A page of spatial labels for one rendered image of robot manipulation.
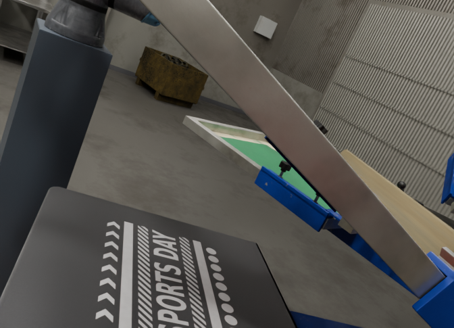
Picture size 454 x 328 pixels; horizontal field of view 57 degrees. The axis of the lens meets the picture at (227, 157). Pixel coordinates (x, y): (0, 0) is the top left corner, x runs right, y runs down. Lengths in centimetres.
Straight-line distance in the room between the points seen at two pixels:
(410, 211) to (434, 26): 576
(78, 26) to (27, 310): 73
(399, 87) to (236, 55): 607
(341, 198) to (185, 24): 21
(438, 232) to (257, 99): 45
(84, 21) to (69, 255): 62
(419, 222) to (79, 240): 57
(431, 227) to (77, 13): 91
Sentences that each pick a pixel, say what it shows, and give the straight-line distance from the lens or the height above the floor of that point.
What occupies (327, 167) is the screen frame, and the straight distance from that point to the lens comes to 40.
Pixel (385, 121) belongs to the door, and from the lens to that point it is 635.
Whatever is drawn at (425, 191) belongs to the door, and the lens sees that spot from 575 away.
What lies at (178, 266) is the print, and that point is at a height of 95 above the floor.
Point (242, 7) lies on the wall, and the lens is 832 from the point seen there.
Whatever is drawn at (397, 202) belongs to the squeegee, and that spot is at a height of 123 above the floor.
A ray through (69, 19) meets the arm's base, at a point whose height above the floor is 124.
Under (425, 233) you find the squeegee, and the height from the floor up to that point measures 122.
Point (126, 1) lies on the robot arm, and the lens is 115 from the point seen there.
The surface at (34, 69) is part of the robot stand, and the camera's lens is 115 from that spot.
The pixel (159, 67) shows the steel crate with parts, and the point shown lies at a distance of 685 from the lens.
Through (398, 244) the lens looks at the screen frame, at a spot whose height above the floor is 125.
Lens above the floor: 137
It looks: 15 degrees down
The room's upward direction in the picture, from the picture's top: 24 degrees clockwise
